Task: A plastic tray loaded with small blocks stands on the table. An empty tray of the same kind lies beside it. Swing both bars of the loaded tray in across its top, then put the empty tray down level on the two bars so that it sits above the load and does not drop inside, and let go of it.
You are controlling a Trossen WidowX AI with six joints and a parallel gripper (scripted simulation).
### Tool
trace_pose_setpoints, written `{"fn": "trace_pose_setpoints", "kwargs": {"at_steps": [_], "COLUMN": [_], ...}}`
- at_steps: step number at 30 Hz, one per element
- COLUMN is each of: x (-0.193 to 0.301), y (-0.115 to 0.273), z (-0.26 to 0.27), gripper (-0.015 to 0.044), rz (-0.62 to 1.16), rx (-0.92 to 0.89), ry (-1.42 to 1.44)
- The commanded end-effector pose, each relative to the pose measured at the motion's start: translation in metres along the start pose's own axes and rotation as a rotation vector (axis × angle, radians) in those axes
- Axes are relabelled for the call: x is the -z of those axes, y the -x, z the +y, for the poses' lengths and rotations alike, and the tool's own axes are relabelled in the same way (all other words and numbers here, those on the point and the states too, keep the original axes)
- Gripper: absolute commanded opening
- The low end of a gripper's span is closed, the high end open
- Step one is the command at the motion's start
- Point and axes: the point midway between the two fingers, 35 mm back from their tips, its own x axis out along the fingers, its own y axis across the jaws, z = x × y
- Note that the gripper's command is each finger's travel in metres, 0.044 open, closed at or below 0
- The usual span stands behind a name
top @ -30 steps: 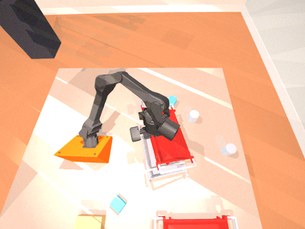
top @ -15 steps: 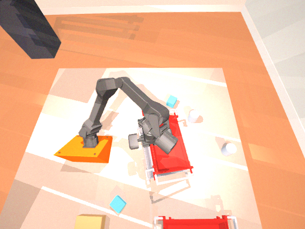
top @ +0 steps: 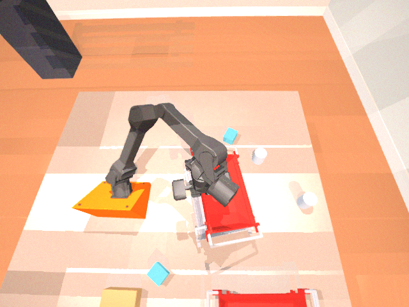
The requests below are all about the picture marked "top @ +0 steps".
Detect white cylinder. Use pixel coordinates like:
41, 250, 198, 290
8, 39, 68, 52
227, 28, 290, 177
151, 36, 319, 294
297, 193, 318, 209
252, 148, 267, 165

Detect light blue block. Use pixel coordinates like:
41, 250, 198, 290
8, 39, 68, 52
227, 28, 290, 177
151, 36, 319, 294
223, 128, 238, 145
147, 262, 170, 286

